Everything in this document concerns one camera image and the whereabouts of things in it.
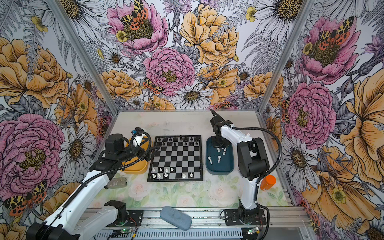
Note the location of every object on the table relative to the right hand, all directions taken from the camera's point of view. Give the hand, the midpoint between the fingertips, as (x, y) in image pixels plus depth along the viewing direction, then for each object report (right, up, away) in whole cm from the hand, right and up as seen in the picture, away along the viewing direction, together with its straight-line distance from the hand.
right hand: (219, 149), depth 94 cm
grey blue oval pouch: (-21, -29, -23) cm, 43 cm away
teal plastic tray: (0, -7, 0) cm, 7 cm away
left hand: (-37, +4, -16) cm, 40 cm away
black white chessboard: (-25, -5, -2) cm, 25 cm away
